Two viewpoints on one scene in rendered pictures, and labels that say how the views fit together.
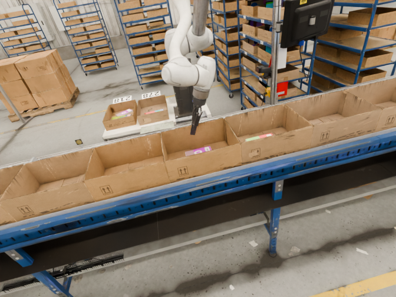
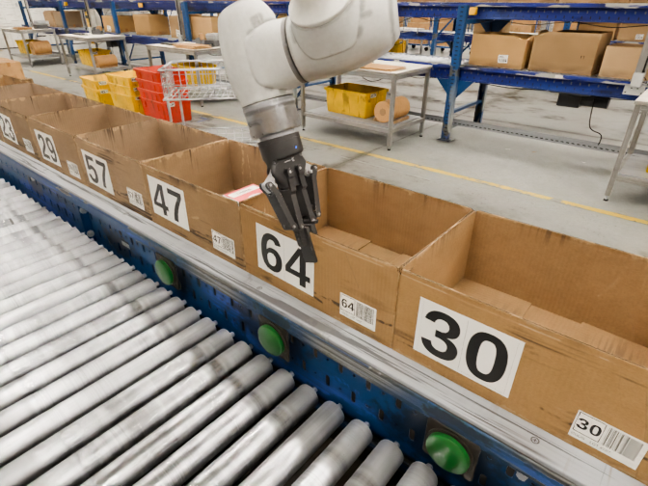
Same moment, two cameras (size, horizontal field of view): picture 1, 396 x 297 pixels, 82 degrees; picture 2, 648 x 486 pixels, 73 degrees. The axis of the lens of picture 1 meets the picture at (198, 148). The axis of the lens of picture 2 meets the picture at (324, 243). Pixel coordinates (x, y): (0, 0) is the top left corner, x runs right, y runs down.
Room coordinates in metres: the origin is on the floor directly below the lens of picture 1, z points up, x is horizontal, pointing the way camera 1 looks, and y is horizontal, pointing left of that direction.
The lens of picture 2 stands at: (1.66, 0.53, 1.42)
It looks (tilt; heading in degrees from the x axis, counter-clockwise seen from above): 29 degrees down; 226
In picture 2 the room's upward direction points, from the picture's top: straight up
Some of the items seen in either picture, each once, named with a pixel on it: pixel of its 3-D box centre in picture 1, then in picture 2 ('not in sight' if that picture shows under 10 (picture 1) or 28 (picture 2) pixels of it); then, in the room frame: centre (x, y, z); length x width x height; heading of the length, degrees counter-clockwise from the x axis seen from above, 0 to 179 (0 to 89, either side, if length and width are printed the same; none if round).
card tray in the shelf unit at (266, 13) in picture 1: (280, 10); not in sight; (2.52, -1.04, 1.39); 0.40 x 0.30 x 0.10; 4
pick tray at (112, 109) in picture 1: (121, 114); not in sight; (2.09, 0.68, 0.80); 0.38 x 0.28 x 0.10; 4
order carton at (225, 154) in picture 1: (199, 149); (353, 241); (1.04, -0.01, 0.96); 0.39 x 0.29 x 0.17; 95
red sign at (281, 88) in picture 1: (279, 90); not in sight; (1.88, -0.81, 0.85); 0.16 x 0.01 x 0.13; 95
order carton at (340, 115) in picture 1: (327, 118); (155, 163); (1.12, -0.78, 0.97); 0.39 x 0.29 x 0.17; 95
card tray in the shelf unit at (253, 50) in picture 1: (258, 45); not in sight; (3.00, -0.99, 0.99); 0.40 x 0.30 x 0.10; 3
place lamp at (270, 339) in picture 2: not in sight; (269, 340); (1.26, -0.03, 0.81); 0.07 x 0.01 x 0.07; 95
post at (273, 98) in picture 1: (274, 63); not in sight; (1.84, -0.74, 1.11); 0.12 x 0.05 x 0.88; 95
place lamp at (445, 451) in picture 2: not in sight; (445, 454); (1.23, 0.36, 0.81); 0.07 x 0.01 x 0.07; 95
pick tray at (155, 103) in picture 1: (152, 109); not in sight; (2.08, 0.37, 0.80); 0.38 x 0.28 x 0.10; 4
